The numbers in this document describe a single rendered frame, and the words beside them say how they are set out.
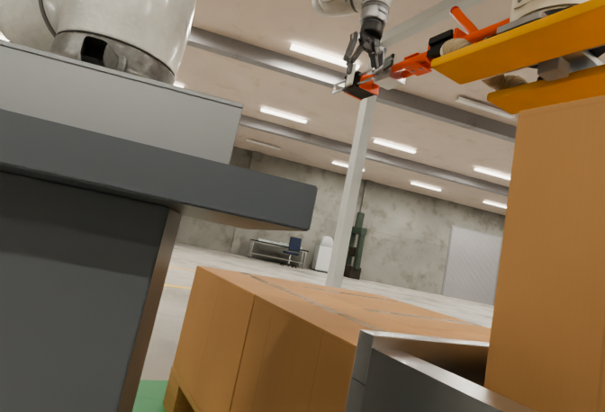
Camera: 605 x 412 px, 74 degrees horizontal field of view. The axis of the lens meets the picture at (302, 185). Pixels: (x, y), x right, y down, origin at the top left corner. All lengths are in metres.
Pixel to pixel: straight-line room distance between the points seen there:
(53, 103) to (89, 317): 0.22
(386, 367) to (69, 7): 0.57
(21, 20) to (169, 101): 0.36
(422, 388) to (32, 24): 0.71
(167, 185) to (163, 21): 0.30
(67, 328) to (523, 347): 0.51
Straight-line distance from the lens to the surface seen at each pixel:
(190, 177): 0.33
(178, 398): 1.72
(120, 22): 0.57
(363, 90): 1.31
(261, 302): 1.15
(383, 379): 0.53
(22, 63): 0.50
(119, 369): 0.48
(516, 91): 1.00
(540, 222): 0.59
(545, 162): 0.61
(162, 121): 0.46
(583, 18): 0.77
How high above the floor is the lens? 0.70
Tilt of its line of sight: 9 degrees up
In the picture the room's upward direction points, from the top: 12 degrees clockwise
